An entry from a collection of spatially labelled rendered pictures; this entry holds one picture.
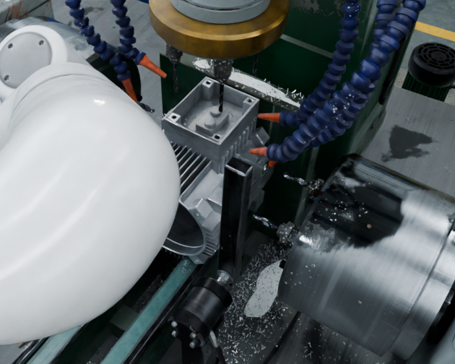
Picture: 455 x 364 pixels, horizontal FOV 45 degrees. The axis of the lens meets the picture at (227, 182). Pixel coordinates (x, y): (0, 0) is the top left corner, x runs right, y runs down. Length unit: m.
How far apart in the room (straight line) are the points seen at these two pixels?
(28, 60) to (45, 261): 0.38
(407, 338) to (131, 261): 0.57
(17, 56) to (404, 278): 0.51
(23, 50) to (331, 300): 0.48
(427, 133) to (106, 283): 1.24
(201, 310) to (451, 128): 0.90
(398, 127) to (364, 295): 0.74
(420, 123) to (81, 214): 1.26
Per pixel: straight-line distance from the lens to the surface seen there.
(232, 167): 0.63
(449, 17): 3.49
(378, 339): 0.77
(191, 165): 0.82
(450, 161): 1.38
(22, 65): 0.58
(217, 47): 0.67
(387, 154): 1.33
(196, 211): 0.79
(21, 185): 0.24
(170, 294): 0.91
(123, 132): 0.25
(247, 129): 0.87
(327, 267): 0.73
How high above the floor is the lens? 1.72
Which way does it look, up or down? 50 degrees down
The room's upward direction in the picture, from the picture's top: 4 degrees clockwise
